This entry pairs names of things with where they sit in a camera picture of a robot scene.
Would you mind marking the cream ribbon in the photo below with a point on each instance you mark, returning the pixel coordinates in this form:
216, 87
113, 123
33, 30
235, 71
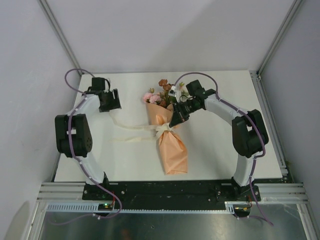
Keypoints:
140, 131

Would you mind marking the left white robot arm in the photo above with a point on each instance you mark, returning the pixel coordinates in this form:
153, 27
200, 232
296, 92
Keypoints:
72, 130

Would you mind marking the pink fake flower stem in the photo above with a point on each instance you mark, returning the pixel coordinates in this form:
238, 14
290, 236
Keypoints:
151, 97

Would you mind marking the orange beige wrapping paper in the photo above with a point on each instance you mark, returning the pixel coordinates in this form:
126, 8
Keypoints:
172, 150

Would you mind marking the aluminium corner post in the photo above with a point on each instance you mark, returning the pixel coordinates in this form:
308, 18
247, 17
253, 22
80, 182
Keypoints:
52, 20
281, 32

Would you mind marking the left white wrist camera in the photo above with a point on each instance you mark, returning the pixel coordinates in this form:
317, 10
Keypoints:
108, 84

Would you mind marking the right aluminium corner post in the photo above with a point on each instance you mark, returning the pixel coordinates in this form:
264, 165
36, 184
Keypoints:
281, 32

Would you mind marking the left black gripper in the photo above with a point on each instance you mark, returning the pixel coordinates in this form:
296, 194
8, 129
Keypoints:
114, 104

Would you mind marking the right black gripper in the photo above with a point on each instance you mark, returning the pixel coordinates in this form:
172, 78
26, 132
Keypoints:
179, 116

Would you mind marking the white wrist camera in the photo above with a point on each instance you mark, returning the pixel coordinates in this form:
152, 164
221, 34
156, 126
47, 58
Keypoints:
108, 84
175, 92

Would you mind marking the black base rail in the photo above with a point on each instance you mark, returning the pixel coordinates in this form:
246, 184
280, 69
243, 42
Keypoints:
178, 195

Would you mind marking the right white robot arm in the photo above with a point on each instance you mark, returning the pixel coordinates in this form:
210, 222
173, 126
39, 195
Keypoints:
249, 134

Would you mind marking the brown orange fake flower stem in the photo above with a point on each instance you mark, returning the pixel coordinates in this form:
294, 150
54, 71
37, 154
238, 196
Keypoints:
166, 99

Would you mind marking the left aluminium corner post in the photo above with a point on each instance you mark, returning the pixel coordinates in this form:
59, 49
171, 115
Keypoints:
52, 20

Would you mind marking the aluminium frame profile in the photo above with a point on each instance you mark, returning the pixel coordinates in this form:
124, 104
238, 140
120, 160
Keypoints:
61, 191

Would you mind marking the white fake flower stem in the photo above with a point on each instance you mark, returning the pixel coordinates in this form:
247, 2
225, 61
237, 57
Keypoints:
182, 88

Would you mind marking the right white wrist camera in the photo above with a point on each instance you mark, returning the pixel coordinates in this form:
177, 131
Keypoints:
175, 92

